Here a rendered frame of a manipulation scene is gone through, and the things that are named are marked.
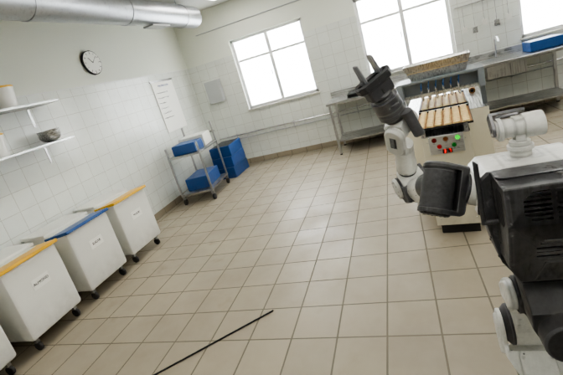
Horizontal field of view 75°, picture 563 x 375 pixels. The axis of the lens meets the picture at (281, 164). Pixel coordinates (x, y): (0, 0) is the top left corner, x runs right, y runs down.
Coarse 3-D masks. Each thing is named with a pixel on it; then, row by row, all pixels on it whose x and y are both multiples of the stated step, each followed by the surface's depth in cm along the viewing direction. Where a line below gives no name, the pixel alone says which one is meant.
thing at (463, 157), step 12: (432, 132) 284; (444, 132) 276; (468, 132) 266; (468, 144) 268; (432, 156) 280; (444, 156) 277; (456, 156) 274; (468, 156) 271; (468, 204) 283; (456, 216) 289; (468, 216) 286; (444, 228) 299; (456, 228) 296; (468, 228) 292; (480, 228) 288
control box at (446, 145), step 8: (432, 136) 274; (440, 136) 271; (448, 136) 269; (432, 144) 275; (440, 144) 272; (448, 144) 270; (464, 144) 266; (432, 152) 277; (440, 152) 275; (448, 152) 273
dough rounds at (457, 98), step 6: (432, 96) 380; (450, 96) 356; (456, 96) 357; (462, 96) 343; (426, 102) 361; (432, 102) 353; (438, 102) 344; (444, 102) 339; (450, 102) 340; (456, 102) 325; (426, 108) 336
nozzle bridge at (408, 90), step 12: (456, 72) 317; (468, 72) 320; (480, 72) 310; (408, 84) 334; (420, 84) 338; (432, 84) 334; (444, 84) 331; (456, 84) 327; (468, 84) 321; (480, 84) 313; (408, 96) 346; (420, 96) 337
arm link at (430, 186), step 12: (432, 168) 103; (420, 180) 110; (432, 180) 103; (444, 180) 101; (456, 180) 104; (420, 192) 111; (432, 192) 102; (444, 192) 101; (420, 204) 105; (432, 204) 101; (444, 204) 101
